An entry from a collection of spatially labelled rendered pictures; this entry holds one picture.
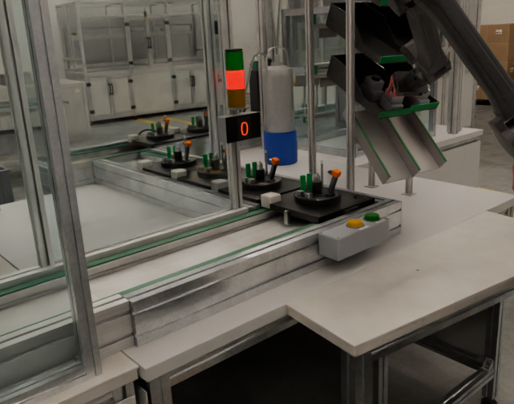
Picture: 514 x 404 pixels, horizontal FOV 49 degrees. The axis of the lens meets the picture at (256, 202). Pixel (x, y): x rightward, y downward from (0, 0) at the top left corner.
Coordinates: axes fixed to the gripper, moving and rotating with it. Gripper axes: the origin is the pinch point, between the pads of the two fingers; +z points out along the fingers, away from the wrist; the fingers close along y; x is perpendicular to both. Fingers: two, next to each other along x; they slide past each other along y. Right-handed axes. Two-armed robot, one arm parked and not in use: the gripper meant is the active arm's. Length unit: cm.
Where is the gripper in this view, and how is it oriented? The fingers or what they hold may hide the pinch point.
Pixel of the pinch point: (394, 93)
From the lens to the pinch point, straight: 181.5
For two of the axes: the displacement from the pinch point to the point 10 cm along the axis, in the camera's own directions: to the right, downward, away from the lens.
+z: -3.3, 1.8, 9.3
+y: -9.4, 0.7, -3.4
